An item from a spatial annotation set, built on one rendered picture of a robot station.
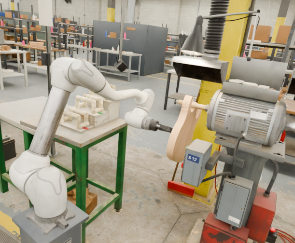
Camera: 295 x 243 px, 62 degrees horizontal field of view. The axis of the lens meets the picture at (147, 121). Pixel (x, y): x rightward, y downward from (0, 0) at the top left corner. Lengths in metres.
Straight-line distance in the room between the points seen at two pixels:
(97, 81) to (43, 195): 0.61
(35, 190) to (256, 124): 1.13
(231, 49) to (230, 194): 1.34
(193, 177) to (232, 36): 1.43
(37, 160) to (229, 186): 1.03
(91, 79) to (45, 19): 1.91
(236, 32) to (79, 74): 1.52
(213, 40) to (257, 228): 1.12
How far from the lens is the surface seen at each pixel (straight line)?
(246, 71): 1.53
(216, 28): 1.53
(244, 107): 1.40
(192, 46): 1.38
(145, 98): 1.66
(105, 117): 1.98
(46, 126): 1.39
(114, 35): 8.69
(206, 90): 2.43
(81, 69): 1.24
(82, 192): 1.88
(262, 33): 6.22
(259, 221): 1.65
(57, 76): 1.38
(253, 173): 1.50
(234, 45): 2.35
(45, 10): 3.10
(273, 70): 1.52
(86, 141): 1.68
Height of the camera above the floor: 1.65
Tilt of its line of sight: 20 degrees down
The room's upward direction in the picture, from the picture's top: 6 degrees clockwise
